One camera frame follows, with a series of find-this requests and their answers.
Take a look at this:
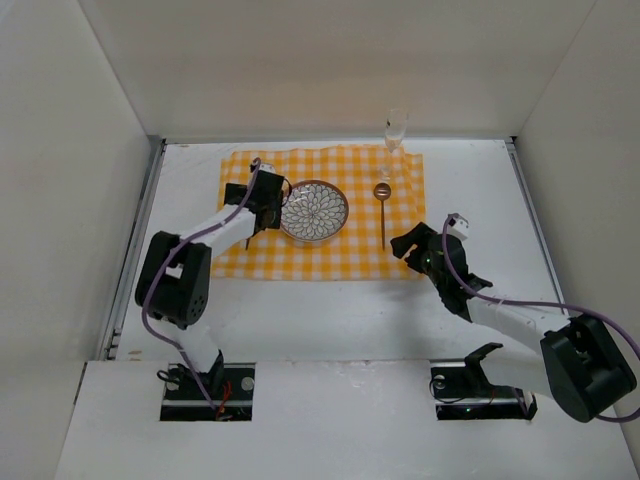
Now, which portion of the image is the patterned ceramic plate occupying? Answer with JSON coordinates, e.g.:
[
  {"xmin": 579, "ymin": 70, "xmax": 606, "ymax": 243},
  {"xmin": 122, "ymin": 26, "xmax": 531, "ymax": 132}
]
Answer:
[{"xmin": 280, "ymin": 180, "xmax": 349, "ymax": 243}]

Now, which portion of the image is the copper spoon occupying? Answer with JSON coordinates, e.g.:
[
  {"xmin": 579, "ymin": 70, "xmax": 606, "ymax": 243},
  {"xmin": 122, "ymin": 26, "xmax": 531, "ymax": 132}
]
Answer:
[{"xmin": 373, "ymin": 182, "xmax": 392, "ymax": 250}]

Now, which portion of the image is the yellow white checkered cloth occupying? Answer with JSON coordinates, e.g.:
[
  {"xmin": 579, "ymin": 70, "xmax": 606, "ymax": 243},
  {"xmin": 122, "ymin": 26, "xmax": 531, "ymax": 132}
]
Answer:
[{"xmin": 211, "ymin": 145, "xmax": 426, "ymax": 281}]

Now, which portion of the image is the clear champagne flute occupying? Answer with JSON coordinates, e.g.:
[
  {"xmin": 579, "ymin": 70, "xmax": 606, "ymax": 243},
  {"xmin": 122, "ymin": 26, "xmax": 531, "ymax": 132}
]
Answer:
[{"xmin": 379, "ymin": 108, "xmax": 409, "ymax": 181}]

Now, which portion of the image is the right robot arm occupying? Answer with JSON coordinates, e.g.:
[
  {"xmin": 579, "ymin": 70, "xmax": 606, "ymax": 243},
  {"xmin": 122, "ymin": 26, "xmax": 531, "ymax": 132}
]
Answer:
[{"xmin": 390, "ymin": 214, "xmax": 639, "ymax": 423}]

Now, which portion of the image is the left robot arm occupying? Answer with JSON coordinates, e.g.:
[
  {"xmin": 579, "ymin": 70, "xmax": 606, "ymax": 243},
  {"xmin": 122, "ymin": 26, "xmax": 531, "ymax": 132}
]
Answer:
[{"xmin": 134, "ymin": 165, "xmax": 292, "ymax": 395}]

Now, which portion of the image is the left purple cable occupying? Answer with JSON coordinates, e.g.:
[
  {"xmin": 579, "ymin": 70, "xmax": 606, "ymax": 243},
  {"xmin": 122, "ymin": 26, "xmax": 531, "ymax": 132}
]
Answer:
[{"xmin": 142, "ymin": 157, "xmax": 266, "ymax": 411}]

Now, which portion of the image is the purple cable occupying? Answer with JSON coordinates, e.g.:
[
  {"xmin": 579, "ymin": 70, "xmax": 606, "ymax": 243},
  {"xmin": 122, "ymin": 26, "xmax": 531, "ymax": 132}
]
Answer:
[
  {"xmin": 442, "ymin": 213, "xmax": 640, "ymax": 424},
  {"xmin": 142, "ymin": 157, "xmax": 266, "ymax": 411}
]

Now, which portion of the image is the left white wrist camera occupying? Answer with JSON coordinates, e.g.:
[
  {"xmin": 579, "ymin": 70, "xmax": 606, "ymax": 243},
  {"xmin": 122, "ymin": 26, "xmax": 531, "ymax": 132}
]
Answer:
[{"xmin": 251, "ymin": 158, "xmax": 276, "ymax": 174}]

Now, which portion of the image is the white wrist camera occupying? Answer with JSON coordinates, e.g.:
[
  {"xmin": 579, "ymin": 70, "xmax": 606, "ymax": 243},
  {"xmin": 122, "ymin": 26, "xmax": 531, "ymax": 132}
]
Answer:
[
  {"xmin": 446, "ymin": 213, "xmax": 470, "ymax": 241},
  {"xmin": 251, "ymin": 158, "xmax": 276, "ymax": 174}
]

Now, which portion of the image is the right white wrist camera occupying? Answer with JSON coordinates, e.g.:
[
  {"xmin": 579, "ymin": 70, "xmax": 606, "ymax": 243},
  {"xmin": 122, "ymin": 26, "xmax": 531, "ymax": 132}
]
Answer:
[{"xmin": 446, "ymin": 213, "xmax": 470, "ymax": 241}]

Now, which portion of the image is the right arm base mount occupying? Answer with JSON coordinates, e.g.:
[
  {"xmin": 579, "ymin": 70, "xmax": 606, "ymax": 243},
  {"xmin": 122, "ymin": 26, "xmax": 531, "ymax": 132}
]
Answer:
[{"xmin": 428, "ymin": 342, "xmax": 538, "ymax": 421}]

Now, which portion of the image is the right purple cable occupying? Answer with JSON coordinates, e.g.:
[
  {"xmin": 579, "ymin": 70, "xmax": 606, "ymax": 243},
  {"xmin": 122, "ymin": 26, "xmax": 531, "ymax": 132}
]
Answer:
[{"xmin": 442, "ymin": 213, "xmax": 640, "ymax": 424}]

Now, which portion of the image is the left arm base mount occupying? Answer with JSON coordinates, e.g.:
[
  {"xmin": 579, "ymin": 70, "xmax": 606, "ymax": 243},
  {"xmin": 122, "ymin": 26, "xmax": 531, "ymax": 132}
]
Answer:
[{"xmin": 157, "ymin": 363, "xmax": 256, "ymax": 422}]

